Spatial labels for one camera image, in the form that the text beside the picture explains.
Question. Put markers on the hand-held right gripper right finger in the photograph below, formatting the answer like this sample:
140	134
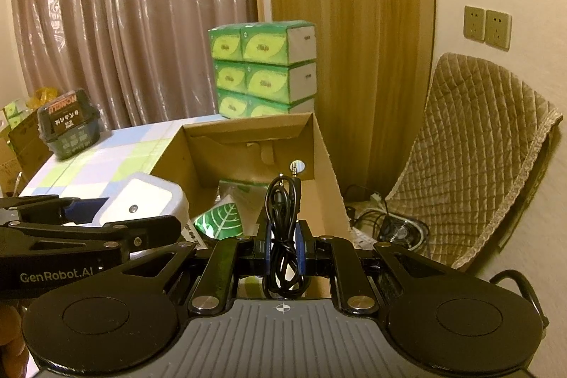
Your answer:
302	247

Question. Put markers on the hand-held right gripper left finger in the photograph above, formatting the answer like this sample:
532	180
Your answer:
265	247

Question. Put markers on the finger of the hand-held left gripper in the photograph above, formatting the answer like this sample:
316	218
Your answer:
88	236
44	209

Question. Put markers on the silver green tea pouch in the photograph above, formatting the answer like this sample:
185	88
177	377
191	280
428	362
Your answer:
221	221

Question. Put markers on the brown cardboard box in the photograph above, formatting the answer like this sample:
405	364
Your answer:
325	183

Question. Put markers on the translucent white plastic box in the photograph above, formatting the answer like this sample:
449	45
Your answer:
146	196

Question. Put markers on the person's left hand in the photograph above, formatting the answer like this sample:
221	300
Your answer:
11	342

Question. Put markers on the low cardboard box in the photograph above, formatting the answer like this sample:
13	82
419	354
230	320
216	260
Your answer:
8	170

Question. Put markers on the tall open cardboard box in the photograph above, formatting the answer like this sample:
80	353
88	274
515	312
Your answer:
31	147

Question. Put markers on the black basket with label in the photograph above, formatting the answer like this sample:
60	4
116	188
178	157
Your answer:
68	125

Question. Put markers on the small black fan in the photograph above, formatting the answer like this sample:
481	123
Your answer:
403	232

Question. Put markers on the green tissue packs in box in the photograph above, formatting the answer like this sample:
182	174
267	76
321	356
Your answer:
13	112

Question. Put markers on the yellow plastic bag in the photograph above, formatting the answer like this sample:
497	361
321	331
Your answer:
42	97

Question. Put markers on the stack of green tissue packs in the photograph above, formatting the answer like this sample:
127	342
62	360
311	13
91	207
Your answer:
265	68

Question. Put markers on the chair with quilted cover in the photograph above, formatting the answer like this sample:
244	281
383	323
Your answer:
469	147

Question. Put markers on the yellow curtain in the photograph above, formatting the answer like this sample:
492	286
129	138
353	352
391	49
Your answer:
354	41

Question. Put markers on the brown shiny curtain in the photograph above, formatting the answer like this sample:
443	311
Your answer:
133	15

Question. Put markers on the wooden stick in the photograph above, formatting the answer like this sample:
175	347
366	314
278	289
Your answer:
258	1

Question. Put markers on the black chair frame tube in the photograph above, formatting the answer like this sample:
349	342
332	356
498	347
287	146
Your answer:
531	294

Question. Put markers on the beige wall socket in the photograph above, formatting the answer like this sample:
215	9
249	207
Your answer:
474	23
498	30

